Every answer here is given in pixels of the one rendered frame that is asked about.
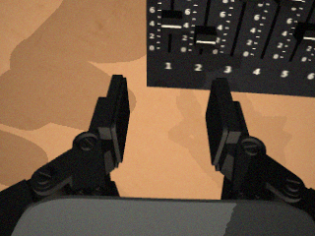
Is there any black lighting desk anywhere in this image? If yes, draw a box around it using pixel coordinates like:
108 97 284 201
147 0 315 97

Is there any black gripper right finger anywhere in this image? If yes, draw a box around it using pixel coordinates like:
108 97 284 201
205 78 315 222

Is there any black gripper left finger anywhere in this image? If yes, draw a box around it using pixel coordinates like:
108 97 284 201
0 75 130 236

